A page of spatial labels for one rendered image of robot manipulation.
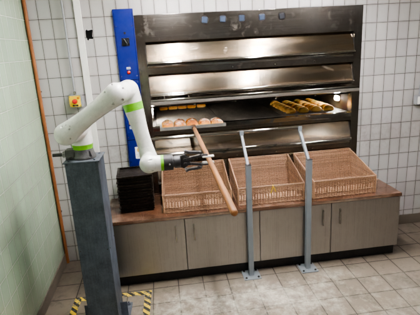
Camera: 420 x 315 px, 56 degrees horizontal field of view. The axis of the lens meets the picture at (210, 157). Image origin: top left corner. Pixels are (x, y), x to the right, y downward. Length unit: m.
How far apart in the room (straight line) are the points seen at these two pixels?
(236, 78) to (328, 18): 0.93
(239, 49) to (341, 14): 0.93
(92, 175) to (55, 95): 1.15
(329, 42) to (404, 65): 0.75
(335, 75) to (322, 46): 0.28
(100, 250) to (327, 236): 1.84
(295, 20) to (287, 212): 1.60
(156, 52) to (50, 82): 0.89
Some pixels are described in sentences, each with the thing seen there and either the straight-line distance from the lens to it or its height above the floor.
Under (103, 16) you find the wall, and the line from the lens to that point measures 3.42.
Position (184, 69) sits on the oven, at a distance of 3.40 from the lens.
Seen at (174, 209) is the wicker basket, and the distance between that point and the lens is 3.15.
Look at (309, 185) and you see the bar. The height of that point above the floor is 0.74.
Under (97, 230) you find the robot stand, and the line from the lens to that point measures 2.66.
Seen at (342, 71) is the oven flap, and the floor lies 1.55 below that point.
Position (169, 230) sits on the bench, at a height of 0.46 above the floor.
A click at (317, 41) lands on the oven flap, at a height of 1.82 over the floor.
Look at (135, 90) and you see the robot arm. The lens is 2.33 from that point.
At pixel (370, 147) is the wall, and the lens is 4.02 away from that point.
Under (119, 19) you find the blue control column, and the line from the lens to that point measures 3.38.
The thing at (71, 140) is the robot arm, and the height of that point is 1.36.
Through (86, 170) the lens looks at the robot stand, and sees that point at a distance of 2.53.
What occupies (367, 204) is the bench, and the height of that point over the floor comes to 0.51.
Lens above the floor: 1.83
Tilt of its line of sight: 16 degrees down
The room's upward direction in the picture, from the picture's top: 3 degrees counter-clockwise
